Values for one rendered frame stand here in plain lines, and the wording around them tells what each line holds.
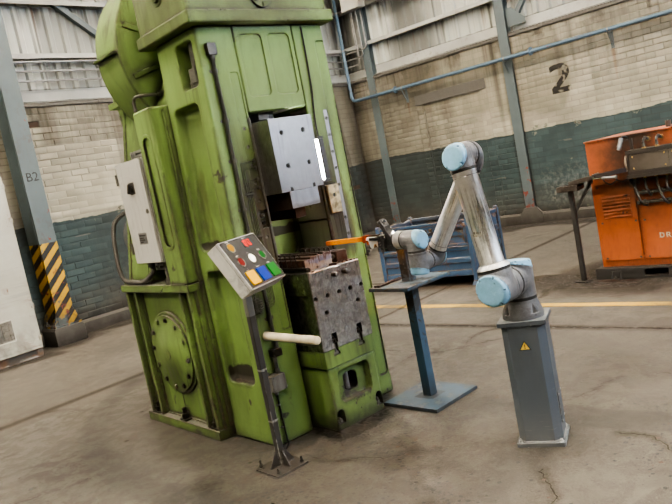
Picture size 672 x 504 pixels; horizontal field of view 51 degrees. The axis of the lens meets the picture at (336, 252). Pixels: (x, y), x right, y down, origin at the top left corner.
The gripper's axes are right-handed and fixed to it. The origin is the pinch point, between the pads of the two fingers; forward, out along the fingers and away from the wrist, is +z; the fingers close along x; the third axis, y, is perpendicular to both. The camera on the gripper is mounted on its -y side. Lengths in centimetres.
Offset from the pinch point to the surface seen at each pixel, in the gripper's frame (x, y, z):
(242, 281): -69, 6, 16
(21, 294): -11, 39, 569
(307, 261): -9.9, 9.6, 41.5
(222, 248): -72, -11, 24
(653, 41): 738, -121, 169
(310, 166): 6, -41, 42
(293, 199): -11, -25, 42
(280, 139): -11, -58, 42
